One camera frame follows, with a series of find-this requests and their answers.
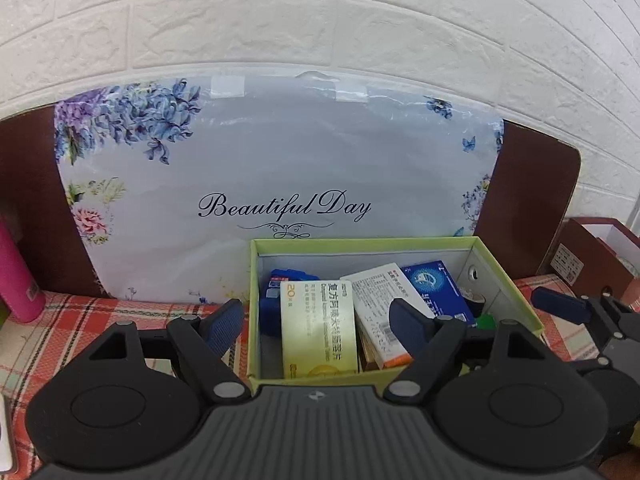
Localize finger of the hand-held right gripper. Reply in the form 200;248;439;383
531;287;627;342

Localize brown chair back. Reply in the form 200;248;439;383
0;104;582;297

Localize white and orange medicine box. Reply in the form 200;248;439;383
340;262;437;372

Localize plaid tablecloth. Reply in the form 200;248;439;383
0;274;640;480

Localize blue packet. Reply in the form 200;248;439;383
259;268;322;342

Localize pink bottle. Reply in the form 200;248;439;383
0;217;47;324

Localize green cardboard storage box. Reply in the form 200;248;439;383
248;236;546;397

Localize blue medicine box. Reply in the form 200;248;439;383
400;260;477;328

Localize white flat object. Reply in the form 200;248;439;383
0;394;22;477

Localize brown cardboard shoe box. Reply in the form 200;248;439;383
540;217;640;302

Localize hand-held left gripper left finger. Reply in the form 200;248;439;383
89;299;246;404

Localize black small jar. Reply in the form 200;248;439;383
459;287;487;317

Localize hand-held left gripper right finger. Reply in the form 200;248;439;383
385;297;546;404

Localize floral plastic bedding bag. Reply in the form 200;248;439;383
54;72;506;307

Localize yellow-green medicine box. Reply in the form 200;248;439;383
280;280;361;380

